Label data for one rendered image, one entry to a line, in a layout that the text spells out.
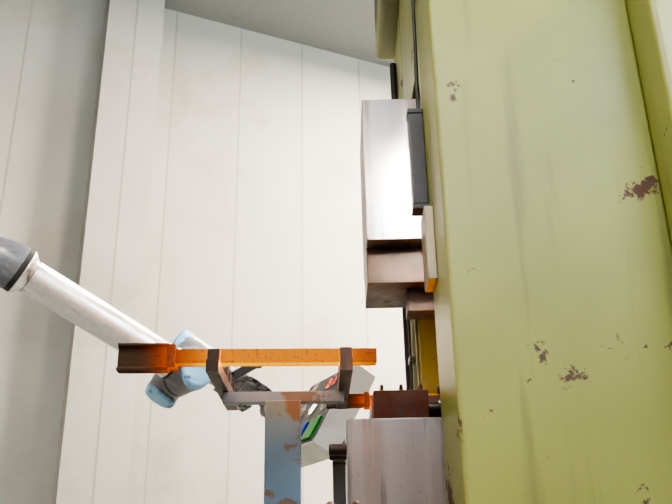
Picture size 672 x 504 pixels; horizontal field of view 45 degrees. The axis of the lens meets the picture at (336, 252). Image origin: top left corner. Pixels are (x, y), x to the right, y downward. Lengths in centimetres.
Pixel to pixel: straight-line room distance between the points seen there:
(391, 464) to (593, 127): 81
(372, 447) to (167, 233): 282
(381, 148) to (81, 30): 303
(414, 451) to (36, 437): 253
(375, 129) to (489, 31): 43
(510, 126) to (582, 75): 20
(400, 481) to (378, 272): 53
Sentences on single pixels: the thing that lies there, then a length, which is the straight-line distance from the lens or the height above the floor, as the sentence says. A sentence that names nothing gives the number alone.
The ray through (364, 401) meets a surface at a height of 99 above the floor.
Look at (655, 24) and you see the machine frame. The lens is 183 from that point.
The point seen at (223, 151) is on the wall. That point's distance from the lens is 468.
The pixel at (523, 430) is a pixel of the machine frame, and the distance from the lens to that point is 151.
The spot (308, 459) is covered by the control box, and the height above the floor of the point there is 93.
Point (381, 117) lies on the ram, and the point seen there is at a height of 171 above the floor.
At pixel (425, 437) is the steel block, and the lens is 175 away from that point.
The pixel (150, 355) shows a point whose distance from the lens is 134.
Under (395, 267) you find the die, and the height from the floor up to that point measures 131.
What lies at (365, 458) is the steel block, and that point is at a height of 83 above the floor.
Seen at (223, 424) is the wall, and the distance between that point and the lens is 418.
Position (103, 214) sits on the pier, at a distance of 417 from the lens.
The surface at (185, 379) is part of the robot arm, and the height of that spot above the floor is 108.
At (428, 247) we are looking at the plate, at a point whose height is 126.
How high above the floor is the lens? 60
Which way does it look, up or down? 22 degrees up
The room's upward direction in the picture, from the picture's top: 1 degrees counter-clockwise
